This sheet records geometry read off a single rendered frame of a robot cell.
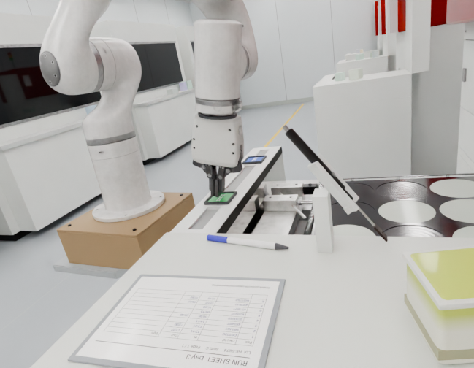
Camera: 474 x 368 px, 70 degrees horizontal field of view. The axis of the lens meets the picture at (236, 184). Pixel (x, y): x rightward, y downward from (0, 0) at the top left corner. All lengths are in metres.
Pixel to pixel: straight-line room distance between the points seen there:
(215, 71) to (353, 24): 8.01
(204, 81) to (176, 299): 0.37
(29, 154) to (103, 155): 2.77
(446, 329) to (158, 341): 0.27
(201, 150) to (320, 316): 0.40
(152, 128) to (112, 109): 4.23
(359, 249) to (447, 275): 0.17
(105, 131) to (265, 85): 8.15
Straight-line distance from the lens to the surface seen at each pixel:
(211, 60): 0.61
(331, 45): 8.59
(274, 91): 8.87
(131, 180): 0.88
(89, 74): 0.83
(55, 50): 0.83
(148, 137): 5.17
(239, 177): 0.85
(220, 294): 0.43
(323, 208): 0.45
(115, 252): 0.85
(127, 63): 0.90
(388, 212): 0.74
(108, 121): 0.86
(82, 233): 0.89
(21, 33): 4.16
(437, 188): 0.85
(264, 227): 0.75
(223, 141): 0.65
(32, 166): 3.62
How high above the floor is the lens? 1.23
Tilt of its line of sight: 20 degrees down
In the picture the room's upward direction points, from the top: 10 degrees counter-clockwise
